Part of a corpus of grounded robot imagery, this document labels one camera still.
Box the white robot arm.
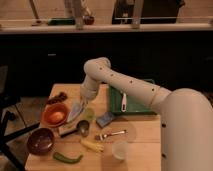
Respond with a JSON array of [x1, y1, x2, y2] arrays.
[[80, 57, 213, 171]]

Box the red object on counter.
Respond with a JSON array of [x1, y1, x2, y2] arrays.
[[83, 16, 95, 25]]

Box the grey-blue towel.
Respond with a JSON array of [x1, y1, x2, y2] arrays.
[[67, 102, 84, 122]]

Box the blue sponge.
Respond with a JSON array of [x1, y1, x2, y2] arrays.
[[96, 112, 115, 128]]

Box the green object on counter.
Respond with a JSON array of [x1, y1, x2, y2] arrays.
[[47, 18, 75, 26]]

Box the dark red grapes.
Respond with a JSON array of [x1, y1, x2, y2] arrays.
[[47, 92, 67, 105]]

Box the black chair frame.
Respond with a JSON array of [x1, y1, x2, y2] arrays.
[[0, 64, 41, 171]]

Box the green chili pepper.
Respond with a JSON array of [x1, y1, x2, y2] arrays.
[[53, 152, 83, 164]]

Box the purple bowl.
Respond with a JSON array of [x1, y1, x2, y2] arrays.
[[27, 128, 54, 156]]

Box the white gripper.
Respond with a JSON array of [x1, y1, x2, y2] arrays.
[[80, 78, 100, 109]]

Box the orange fruit in bowl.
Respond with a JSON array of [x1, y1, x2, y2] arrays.
[[50, 112, 64, 123]]

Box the orange bowl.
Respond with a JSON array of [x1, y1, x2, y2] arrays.
[[41, 103, 69, 127]]

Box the green plastic tray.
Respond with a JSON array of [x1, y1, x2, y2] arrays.
[[108, 86, 154, 115]]

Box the silver fork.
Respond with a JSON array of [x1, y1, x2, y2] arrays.
[[94, 130, 127, 141]]

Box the white spatula tool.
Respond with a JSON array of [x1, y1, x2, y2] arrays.
[[121, 93, 127, 112]]

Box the metal measuring cup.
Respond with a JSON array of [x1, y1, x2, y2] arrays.
[[77, 120, 90, 137]]

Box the light green cup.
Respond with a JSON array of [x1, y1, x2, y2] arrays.
[[83, 108, 95, 122]]

